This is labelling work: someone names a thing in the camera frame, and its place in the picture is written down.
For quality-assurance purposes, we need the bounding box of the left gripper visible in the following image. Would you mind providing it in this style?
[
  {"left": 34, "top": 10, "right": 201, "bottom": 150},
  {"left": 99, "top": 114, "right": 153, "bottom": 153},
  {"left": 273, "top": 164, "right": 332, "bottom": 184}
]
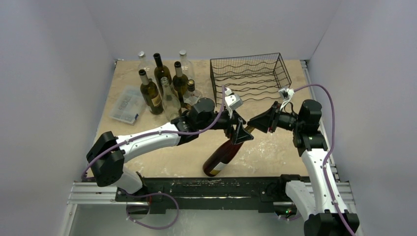
[{"left": 198, "top": 106, "right": 253, "bottom": 144}]

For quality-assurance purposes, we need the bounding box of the red bottle gold cap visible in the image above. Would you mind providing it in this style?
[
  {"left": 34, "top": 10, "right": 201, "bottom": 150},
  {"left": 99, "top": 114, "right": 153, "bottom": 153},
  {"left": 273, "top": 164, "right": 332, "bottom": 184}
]
[{"left": 202, "top": 140, "right": 244, "bottom": 177}]

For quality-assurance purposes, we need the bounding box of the clear slim bottle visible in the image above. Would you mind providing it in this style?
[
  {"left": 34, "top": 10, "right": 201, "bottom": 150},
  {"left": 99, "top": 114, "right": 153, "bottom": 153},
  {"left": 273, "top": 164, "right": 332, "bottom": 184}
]
[{"left": 160, "top": 77, "right": 181, "bottom": 121}]

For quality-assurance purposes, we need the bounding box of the clear glass bottle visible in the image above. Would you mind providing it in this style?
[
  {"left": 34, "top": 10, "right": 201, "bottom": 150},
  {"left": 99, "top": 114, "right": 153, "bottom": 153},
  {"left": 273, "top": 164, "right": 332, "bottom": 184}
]
[
  {"left": 179, "top": 50, "right": 196, "bottom": 80},
  {"left": 138, "top": 51, "right": 156, "bottom": 82}
]

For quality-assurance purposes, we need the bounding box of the green bottle silver cap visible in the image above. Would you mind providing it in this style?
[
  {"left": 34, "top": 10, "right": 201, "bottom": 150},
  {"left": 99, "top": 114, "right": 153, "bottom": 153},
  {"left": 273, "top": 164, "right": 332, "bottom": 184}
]
[{"left": 139, "top": 69, "right": 163, "bottom": 115}]

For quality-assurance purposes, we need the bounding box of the dark green wine bottle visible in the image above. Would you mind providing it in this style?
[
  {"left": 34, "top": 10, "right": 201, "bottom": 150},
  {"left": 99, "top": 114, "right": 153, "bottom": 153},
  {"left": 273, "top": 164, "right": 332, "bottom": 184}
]
[{"left": 153, "top": 53, "right": 172, "bottom": 89}]

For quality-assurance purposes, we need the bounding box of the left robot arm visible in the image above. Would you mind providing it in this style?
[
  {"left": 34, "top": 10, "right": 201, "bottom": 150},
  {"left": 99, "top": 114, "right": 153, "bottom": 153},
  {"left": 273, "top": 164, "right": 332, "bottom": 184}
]
[{"left": 87, "top": 94, "right": 254, "bottom": 201}]

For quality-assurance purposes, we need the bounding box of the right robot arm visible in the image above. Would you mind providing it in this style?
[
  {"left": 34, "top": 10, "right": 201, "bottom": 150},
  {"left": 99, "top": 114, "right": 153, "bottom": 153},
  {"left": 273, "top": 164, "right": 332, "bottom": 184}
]
[{"left": 248, "top": 99, "right": 359, "bottom": 236}]

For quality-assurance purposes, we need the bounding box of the clear plastic organizer box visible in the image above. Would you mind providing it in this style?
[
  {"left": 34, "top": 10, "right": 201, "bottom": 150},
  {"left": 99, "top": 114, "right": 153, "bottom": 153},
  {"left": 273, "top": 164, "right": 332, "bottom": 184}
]
[{"left": 109, "top": 86, "right": 146, "bottom": 125}]

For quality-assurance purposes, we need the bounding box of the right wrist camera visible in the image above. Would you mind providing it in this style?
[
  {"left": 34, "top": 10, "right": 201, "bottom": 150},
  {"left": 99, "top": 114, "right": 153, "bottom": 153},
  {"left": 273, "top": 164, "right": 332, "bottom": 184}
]
[{"left": 278, "top": 86, "right": 295, "bottom": 111}]

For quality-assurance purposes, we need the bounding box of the black wire wine rack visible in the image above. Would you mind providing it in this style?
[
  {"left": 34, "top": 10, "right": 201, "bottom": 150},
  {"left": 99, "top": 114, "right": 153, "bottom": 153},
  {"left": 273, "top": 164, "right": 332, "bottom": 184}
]
[{"left": 209, "top": 53, "right": 292, "bottom": 104}]

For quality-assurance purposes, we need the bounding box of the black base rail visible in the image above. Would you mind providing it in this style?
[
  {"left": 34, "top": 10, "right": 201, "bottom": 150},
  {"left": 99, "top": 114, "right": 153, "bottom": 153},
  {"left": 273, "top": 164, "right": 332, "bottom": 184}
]
[{"left": 81, "top": 177, "right": 310, "bottom": 216}]

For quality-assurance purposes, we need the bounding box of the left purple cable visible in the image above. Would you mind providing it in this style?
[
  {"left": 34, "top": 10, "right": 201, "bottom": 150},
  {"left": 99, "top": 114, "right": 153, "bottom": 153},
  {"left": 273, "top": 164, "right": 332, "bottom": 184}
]
[{"left": 81, "top": 85, "right": 228, "bottom": 230}]

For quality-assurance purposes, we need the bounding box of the purple cable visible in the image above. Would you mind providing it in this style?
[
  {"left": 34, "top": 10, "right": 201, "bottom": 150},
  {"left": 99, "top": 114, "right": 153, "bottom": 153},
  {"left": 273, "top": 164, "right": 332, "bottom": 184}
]
[
  {"left": 277, "top": 84, "right": 357, "bottom": 236},
  {"left": 81, "top": 85, "right": 228, "bottom": 230}
]

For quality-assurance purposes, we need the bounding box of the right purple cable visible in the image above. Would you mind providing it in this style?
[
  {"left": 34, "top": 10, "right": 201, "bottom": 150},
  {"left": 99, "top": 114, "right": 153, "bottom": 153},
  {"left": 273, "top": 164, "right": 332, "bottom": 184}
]
[{"left": 277, "top": 84, "right": 357, "bottom": 236}]

